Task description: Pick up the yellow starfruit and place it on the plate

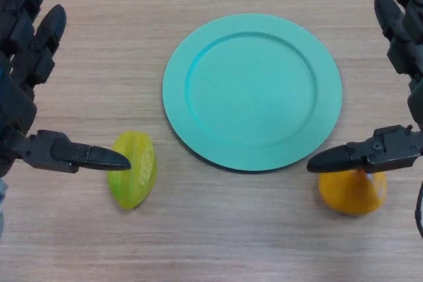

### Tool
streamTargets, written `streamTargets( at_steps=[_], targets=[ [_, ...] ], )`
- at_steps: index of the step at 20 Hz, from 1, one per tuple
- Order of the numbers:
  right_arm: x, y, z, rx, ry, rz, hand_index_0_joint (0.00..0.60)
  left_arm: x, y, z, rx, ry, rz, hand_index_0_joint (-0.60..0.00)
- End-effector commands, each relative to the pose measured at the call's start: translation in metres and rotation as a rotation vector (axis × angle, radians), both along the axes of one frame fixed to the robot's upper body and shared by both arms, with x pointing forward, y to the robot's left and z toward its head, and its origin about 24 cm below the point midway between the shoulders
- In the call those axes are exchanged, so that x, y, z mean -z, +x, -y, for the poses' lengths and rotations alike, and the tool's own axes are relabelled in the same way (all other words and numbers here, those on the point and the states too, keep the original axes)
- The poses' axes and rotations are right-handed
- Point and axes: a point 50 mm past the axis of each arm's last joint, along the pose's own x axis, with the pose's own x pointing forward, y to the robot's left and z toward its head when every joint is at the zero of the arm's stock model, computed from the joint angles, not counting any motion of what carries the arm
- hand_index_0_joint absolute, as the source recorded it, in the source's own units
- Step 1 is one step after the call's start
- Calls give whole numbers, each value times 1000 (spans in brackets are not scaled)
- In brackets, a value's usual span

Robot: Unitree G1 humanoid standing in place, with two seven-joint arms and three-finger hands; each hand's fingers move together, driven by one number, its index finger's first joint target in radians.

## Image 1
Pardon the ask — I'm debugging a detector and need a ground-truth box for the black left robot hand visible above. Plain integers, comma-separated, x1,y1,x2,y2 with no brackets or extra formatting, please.
0,0,132,180

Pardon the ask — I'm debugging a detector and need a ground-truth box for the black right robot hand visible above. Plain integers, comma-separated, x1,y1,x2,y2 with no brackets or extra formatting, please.
306,0,423,174

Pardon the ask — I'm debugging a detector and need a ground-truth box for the yellow-green starfruit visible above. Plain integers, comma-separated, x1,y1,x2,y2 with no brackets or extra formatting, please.
107,131,158,211

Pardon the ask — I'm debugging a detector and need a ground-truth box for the green round plate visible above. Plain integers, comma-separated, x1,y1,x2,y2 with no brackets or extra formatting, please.
162,13,343,173

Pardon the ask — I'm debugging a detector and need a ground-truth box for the orange fruit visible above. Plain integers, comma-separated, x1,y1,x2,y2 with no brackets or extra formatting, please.
318,168,388,217

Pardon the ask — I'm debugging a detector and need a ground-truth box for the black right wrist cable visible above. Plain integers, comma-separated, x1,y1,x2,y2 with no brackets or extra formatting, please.
412,181,423,240

